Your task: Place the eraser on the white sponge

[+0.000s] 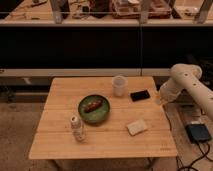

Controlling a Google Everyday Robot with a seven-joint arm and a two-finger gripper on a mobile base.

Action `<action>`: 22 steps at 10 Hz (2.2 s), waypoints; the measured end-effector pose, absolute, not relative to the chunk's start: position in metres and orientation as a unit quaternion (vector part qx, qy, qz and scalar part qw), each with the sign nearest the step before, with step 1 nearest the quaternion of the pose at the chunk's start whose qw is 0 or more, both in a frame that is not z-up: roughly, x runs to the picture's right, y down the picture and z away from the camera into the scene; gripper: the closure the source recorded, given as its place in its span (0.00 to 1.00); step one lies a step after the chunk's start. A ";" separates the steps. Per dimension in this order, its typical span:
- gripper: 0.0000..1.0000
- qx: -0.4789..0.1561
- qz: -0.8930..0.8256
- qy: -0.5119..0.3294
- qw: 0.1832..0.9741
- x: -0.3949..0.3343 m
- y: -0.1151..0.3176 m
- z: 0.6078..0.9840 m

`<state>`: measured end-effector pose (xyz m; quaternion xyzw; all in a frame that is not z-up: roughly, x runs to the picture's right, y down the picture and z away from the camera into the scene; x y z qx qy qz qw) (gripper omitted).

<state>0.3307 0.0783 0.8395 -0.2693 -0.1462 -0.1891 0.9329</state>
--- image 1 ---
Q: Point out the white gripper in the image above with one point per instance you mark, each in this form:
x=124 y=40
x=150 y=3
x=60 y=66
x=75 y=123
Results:
x=168 y=92

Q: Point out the black eraser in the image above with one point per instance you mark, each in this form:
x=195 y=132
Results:
x=141 y=95

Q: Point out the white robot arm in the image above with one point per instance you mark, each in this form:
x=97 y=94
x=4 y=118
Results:
x=187 y=76

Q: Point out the white sponge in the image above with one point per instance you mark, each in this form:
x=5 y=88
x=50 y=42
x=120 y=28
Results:
x=136 y=127

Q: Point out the black pedal box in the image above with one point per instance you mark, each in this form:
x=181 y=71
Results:
x=198 y=133

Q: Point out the translucent plastic cup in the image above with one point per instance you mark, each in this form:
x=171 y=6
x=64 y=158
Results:
x=119 y=84

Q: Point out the green plate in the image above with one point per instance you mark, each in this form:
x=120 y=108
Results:
x=97 y=116

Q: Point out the brown sausage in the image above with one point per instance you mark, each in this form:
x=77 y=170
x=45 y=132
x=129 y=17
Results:
x=93 y=106

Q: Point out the wooden table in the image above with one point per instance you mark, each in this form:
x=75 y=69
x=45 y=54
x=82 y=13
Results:
x=110 y=139

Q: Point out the small white bottle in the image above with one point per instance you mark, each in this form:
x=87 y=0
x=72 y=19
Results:
x=77 y=128

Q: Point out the cluttered workbench shelf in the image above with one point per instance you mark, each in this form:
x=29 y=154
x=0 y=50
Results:
x=109 y=13

